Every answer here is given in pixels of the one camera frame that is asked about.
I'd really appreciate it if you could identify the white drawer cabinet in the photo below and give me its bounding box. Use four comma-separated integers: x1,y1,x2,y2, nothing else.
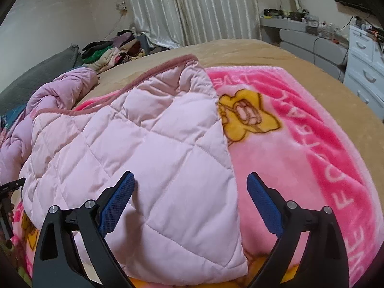
344,25,384,120

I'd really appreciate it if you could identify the pink cartoon bear blanket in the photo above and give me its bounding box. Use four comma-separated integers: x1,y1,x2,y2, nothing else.
12,65,382,288

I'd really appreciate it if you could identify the white striped curtain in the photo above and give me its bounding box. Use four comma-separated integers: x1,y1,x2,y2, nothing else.
124,0,261,49

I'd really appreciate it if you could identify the pink quilted jacket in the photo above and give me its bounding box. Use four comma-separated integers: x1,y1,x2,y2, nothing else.
20,60,248,285

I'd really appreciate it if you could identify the pile of assorted clothes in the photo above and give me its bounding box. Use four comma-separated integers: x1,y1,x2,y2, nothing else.
81,29,158,74

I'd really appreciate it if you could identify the grey headboard cushion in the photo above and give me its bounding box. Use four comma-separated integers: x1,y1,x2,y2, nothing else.
0,44,82,115

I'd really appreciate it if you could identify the grey desk shelf unit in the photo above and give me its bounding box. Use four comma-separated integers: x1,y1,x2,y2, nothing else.
260,17,348,82

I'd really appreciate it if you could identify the clutter on desk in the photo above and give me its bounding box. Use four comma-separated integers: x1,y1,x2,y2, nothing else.
260,8,348,43

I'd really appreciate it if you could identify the tan bed cover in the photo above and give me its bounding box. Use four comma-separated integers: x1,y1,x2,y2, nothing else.
5,38,384,187

